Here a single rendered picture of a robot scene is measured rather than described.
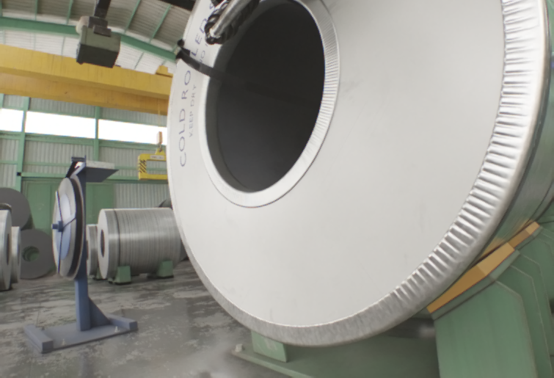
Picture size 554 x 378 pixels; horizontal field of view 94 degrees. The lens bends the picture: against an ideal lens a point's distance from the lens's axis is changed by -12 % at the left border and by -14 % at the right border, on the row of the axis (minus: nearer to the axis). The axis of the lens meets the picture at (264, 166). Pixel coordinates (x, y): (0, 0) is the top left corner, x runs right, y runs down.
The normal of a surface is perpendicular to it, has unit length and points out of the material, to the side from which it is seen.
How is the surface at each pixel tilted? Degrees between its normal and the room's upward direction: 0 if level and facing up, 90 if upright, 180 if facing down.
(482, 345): 90
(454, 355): 90
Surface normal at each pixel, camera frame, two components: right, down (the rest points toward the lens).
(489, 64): -0.78, -0.05
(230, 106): 0.62, 0.10
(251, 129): 0.62, -0.18
